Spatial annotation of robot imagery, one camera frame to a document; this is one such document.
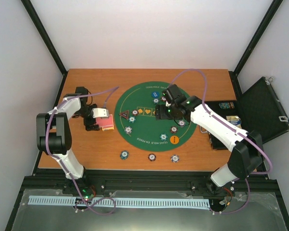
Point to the orange round blind button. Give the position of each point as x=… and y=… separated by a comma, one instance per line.
x=174, y=139

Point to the blue white chip stack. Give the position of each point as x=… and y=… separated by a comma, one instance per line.
x=175, y=158

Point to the orange card box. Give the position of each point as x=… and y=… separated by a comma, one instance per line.
x=107, y=128

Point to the chips row in case top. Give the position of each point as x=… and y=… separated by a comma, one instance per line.
x=226, y=105

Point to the brown poker chip stack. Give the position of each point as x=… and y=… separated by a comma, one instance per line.
x=152, y=157

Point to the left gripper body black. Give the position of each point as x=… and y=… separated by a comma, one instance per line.
x=84, y=112

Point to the black frame post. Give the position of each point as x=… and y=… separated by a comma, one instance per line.
x=266, y=20
x=31, y=11

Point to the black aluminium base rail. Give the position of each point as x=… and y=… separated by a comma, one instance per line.
x=108, y=181

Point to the red playing card deck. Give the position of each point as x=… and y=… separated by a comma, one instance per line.
x=105, y=122

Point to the black triangular dealer button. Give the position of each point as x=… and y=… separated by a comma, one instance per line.
x=124, y=114

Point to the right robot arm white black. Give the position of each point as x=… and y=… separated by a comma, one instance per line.
x=246, y=148

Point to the left black frame post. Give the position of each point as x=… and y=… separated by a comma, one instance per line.
x=31, y=11

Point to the right black frame post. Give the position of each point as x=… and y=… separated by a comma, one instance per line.
x=266, y=20

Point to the blue white chips in case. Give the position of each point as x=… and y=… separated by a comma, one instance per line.
x=234, y=120

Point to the blue round blind button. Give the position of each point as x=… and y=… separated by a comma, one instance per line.
x=155, y=94

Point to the black poker case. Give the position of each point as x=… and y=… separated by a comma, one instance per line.
x=259, y=109

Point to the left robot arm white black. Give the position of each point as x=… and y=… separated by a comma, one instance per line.
x=54, y=134

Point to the metal front plate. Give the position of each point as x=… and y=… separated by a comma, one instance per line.
x=245, y=212

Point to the teal poker chip stack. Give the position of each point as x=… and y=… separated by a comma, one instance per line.
x=124, y=155

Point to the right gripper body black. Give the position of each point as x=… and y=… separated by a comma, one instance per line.
x=169, y=115

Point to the round green poker mat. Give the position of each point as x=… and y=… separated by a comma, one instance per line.
x=146, y=130

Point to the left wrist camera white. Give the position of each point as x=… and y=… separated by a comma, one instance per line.
x=100, y=113

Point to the light blue cable duct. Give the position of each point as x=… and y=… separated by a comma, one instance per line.
x=121, y=202

